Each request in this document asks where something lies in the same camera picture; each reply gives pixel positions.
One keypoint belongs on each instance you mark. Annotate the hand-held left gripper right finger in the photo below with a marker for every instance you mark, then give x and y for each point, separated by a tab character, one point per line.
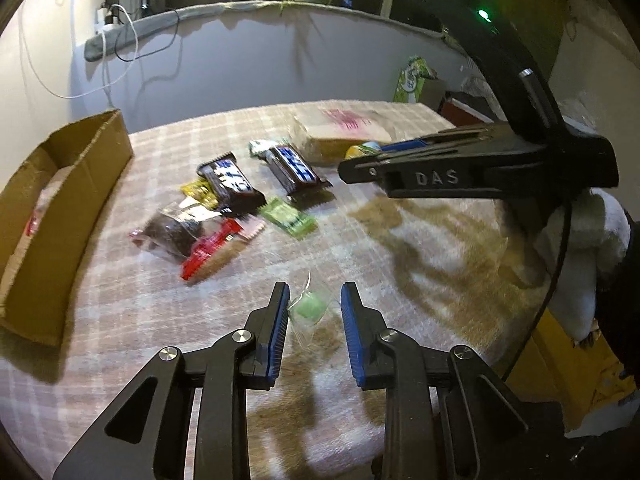
352	335

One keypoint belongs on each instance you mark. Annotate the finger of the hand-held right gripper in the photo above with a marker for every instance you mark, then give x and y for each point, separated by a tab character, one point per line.
402	146
357	169

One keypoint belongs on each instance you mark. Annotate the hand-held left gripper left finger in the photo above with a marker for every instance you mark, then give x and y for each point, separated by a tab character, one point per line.
277	330

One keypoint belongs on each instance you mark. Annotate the green candy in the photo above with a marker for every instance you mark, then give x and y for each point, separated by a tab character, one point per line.
310	310

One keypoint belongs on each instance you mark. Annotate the clear-wrapped bread slices packet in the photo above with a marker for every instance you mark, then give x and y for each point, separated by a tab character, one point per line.
340	130

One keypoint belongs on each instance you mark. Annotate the dark chocolate bar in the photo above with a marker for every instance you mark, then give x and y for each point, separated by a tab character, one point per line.
230	180
295	165

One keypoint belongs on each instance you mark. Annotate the red snack packet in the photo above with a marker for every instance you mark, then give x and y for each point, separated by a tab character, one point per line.
210	250

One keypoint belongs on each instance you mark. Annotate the clear packet of dark cookies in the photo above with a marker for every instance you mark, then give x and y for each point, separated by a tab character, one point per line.
170	232

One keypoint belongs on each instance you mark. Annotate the yellow candy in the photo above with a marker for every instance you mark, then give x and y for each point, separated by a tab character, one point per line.
197	192

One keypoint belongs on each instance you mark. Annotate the brown cardboard box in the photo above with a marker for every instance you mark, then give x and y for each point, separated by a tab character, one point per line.
75	200

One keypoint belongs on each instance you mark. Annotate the yellow-green wrapped candy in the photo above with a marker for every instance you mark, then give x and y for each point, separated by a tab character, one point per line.
357	151

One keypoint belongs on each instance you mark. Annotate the crumpled clear plastic bag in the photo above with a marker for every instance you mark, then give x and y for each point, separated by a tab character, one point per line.
577	107

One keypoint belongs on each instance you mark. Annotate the dark red storage box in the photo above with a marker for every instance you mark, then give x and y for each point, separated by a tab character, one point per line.
455	107

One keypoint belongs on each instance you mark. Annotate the green printed bag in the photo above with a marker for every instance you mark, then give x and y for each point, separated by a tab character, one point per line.
412	77

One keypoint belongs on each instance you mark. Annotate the green snack packet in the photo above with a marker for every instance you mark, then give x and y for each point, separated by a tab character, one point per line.
290	217

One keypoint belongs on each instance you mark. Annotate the teal wrapped candy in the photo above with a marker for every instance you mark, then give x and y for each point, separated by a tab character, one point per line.
260	147

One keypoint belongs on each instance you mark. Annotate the pink snack packet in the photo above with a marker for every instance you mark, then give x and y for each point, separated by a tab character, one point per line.
251	227

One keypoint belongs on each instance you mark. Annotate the grey windowsill cushion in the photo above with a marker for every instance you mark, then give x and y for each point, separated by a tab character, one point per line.
225	10

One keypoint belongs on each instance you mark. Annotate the dark garment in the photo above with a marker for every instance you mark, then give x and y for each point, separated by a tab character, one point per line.
622	310

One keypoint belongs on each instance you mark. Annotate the red wrapper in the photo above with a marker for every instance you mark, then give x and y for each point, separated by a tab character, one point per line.
32	222

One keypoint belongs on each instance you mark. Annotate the white wall charger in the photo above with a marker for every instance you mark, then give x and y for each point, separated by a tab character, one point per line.
111	17

